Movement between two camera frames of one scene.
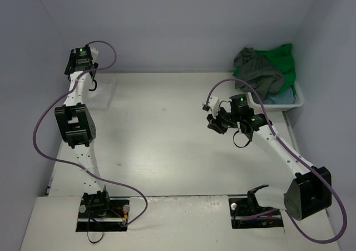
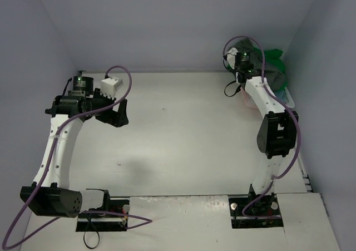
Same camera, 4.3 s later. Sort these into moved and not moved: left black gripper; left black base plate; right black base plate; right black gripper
Moved: right black gripper; left black gripper
Not moved: right black base plate; left black base plate
